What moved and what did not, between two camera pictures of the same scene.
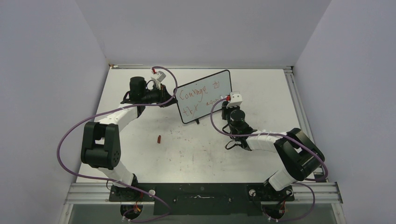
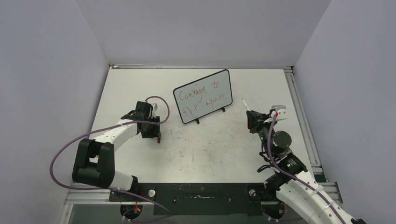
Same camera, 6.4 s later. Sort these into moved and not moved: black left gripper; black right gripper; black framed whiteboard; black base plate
Moved: black right gripper; black left gripper
Not moved: black framed whiteboard; black base plate
